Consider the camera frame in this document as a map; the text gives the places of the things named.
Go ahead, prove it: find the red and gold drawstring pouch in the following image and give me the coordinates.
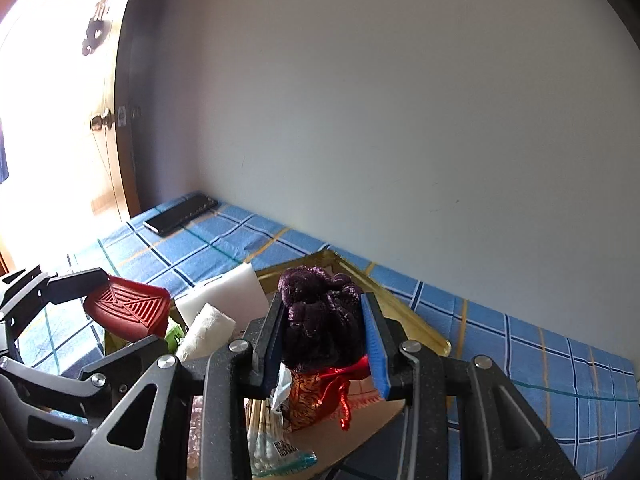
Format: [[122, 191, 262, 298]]
[[287, 355, 373, 433]]

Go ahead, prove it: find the green pack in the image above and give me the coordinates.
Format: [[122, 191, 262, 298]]
[[162, 317, 188, 356]]

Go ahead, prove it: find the dark hanging door ornament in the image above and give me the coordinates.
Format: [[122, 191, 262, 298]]
[[81, 0, 113, 56]]

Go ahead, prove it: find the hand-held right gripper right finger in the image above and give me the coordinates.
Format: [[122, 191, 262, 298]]
[[360, 291, 583, 480]]

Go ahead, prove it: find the white towel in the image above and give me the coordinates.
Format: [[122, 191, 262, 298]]
[[176, 302, 236, 363]]

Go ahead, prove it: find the gold metal tin box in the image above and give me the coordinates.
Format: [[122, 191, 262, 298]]
[[102, 252, 453, 480]]

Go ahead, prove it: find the clear bag of cotton swabs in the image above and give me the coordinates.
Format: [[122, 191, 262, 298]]
[[245, 365, 318, 476]]

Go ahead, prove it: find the red ribbed silicone pad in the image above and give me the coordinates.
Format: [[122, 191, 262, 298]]
[[82, 275, 171, 343]]

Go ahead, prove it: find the blue plaid bed sheet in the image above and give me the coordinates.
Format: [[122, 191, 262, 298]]
[[15, 191, 640, 480]]

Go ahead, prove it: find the dark purple scrunchie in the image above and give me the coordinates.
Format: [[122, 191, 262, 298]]
[[277, 265, 368, 373]]

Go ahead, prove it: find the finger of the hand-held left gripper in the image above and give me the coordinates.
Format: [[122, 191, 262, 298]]
[[0, 336, 173, 402], [0, 266, 110, 321]]

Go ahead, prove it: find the black phone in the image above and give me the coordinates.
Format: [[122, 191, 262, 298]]
[[144, 192, 219, 237]]

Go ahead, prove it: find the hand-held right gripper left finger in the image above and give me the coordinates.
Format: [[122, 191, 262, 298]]
[[65, 304, 287, 480]]

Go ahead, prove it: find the white sponge with black stripe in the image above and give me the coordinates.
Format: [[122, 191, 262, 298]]
[[174, 264, 270, 333]]

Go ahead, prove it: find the wooden door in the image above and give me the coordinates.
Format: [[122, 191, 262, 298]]
[[0, 0, 146, 271]]

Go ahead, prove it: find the door knob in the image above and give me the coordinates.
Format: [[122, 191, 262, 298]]
[[89, 110, 117, 133]]

